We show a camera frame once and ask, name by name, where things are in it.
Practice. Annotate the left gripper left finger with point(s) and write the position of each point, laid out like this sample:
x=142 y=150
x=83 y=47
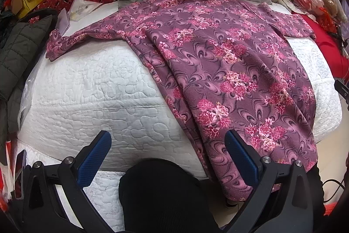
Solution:
x=43 y=210

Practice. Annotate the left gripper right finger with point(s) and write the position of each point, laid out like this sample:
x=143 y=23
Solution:
x=281 y=197

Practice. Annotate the purple pink floral garment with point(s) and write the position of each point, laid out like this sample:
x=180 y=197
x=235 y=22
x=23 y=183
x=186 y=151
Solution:
x=220 y=65

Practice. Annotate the black knee clothing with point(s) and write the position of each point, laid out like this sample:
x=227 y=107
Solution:
x=157 y=195

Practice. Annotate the red blanket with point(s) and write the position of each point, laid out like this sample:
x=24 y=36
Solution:
x=328 y=46

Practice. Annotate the white quilted mattress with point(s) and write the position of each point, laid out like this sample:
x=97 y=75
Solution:
x=102 y=85

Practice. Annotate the dark green quilted jacket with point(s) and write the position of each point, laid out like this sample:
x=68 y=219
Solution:
x=20 y=48

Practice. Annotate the lilac card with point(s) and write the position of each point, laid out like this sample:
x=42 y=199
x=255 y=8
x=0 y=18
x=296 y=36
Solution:
x=63 y=22

